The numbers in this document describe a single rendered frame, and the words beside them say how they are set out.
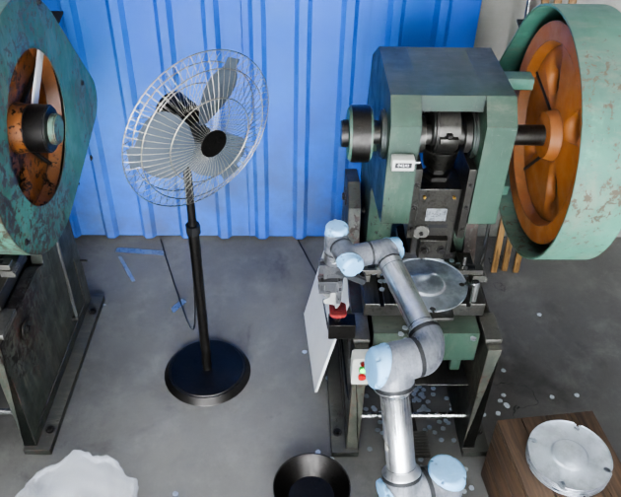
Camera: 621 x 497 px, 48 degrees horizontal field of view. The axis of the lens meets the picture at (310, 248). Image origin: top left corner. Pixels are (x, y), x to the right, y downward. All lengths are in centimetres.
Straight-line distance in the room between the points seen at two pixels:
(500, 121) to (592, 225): 41
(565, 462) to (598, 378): 94
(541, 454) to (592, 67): 133
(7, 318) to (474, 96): 181
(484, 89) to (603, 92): 38
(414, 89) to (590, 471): 144
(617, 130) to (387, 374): 91
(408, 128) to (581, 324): 189
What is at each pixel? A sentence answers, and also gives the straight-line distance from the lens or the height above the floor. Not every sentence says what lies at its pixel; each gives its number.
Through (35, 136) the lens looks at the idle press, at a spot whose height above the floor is 135.
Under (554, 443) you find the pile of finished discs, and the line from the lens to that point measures 274.
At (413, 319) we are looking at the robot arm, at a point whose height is 105.
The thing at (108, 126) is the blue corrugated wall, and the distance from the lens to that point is 372.
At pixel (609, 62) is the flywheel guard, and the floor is 168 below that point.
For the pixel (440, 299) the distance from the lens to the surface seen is 255.
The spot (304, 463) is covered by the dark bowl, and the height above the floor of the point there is 4.
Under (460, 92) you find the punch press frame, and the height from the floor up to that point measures 150.
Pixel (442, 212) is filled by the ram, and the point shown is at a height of 108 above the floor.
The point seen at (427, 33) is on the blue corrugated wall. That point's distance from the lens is 345.
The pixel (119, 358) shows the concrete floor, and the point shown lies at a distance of 344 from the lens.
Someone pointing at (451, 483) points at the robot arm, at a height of 68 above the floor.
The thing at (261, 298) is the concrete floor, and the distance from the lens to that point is 364.
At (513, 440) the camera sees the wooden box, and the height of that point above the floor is 35.
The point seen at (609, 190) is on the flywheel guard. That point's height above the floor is 139.
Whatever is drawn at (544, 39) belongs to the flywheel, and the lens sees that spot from 253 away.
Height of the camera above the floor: 249
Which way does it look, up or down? 39 degrees down
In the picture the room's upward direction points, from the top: 2 degrees clockwise
